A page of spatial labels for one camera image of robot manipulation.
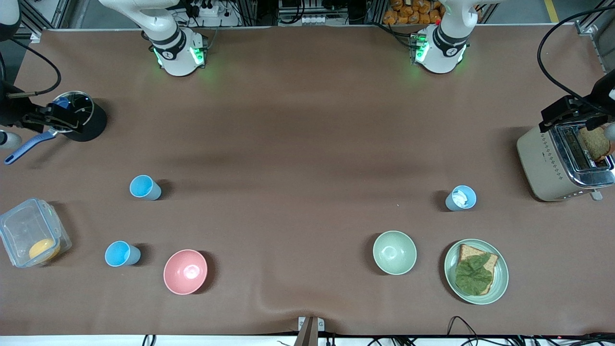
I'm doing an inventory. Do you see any clear plastic storage container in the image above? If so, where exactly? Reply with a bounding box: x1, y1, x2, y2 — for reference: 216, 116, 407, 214
0, 198, 73, 268

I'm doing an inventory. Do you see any pale green plate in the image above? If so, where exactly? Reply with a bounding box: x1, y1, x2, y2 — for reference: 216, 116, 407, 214
443, 239, 509, 305

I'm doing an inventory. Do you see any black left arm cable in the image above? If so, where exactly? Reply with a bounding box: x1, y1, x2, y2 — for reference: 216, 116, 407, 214
537, 4, 615, 104

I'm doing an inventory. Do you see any aluminium frame rail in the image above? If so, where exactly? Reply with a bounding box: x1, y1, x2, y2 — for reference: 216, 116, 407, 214
575, 0, 615, 63

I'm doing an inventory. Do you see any beige chrome toaster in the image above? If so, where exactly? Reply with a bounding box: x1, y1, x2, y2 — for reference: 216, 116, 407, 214
517, 111, 615, 202

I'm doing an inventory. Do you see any pale green bowl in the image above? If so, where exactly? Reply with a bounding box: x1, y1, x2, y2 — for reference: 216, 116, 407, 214
373, 231, 418, 276

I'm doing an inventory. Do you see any black looped floor cable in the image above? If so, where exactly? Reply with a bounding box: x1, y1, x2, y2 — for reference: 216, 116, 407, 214
447, 316, 477, 338

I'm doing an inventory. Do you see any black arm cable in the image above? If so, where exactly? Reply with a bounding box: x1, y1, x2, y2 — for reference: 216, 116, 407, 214
7, 38, 62, 99
537, 4, 615, 104

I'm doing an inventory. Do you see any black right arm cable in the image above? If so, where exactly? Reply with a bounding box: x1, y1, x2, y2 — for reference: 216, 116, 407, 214
7, 38, 62, 99

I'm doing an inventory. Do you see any green lettuce leaf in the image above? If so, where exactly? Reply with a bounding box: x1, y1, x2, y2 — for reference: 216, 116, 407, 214
455, 254, 494, 296

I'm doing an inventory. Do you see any blue plastic cup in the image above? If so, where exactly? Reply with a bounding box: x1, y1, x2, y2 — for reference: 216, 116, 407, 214
129, 174, 162, 201
105, 241, 142, 267

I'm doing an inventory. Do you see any brown bread slice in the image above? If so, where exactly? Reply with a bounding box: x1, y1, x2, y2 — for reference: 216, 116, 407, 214
456, 244, 499, 295

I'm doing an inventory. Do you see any pink bowl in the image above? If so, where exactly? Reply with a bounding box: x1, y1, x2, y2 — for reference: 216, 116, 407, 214
163, 249, 208, 295

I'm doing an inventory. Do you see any blue cup with paper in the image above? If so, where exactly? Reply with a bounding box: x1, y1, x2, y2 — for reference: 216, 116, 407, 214
445, 185, 477, 212

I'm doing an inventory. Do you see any glass lid blue knob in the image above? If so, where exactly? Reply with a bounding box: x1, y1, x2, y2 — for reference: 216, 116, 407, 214
46, 91, 94, 134

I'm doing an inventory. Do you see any orange round fruit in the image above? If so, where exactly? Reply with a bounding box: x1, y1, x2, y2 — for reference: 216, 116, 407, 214
28, 238, 62, 262

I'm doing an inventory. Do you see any black saucepan blue handle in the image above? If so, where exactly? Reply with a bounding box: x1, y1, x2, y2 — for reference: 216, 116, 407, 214
4, 90, 108, 165

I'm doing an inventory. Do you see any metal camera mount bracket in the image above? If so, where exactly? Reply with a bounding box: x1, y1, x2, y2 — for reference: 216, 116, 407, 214
298, 316, 325, 346

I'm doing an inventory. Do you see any toast slice in toaster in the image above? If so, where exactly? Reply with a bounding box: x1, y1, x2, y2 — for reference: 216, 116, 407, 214
578, 126, 613, 162

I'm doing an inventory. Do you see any bag of orange buns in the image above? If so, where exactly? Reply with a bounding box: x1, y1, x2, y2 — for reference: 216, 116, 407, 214
383, 0, 443, 25

